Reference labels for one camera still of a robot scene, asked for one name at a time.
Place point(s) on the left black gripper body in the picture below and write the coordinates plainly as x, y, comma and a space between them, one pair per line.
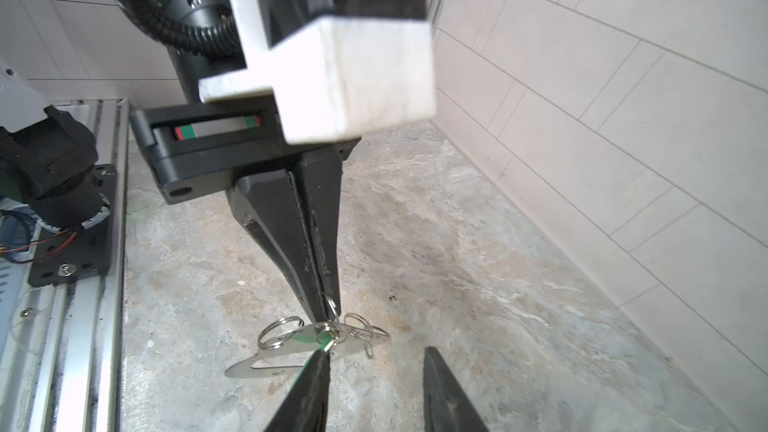
198, 149

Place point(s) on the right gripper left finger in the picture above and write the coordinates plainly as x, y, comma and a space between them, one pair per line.
305, 408

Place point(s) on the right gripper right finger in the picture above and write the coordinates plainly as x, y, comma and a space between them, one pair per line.
446, 405

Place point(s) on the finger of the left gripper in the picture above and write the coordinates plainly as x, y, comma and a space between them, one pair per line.
318, 177
268, 208

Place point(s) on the metal key holder plate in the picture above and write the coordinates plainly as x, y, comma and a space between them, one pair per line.
287, 353

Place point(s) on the green plastic key tag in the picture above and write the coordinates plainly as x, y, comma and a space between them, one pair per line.
324, 339

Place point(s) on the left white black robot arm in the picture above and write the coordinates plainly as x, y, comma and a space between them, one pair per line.
201, 38

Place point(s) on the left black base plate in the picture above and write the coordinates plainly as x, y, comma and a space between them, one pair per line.
76, 231

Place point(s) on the aluminium mounting rail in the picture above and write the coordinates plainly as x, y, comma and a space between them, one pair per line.
60, 345

